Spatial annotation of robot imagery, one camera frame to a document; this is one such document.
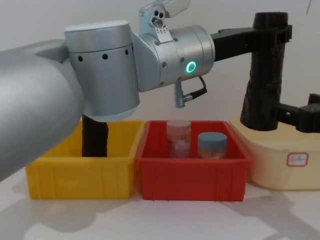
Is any yellow plastic bin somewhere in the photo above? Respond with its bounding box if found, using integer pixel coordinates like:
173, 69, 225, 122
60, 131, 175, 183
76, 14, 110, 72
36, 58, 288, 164
24, 119, 146, 201

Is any small white label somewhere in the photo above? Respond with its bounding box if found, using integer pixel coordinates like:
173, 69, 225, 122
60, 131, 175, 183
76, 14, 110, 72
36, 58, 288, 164
286, 152, 310, 167

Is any cream plastic container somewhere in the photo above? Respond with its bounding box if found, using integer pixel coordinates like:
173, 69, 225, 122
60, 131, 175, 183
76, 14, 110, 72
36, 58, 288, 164
229, 113, 320, 192

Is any jar with blue-grey lid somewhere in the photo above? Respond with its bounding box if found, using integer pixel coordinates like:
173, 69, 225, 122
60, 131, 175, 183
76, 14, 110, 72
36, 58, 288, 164
197, 132, 228, 160

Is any thin dark cable silver plug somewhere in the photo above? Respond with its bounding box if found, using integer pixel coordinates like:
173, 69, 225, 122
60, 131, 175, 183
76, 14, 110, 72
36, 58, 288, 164
173, 74, 208, 109

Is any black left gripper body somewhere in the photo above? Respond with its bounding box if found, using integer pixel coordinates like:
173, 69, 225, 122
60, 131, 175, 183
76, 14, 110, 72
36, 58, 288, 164
211, 26, 254, 63

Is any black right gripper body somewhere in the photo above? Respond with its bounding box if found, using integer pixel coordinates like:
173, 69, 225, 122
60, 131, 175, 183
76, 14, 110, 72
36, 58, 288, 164
294, 93, 320, 134

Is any clear jar pink lid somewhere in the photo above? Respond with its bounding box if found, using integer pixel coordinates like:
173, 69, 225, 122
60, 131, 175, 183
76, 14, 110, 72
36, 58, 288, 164
165, 119, 192, 159

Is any red plastic bin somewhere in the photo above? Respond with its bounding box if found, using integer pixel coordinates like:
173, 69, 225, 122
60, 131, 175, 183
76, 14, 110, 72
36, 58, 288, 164
134, 119, 253, 202

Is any short black wrapped bottle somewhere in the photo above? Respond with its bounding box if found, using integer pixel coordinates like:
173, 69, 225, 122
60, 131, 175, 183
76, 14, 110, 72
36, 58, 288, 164
81, 114, 110, 159

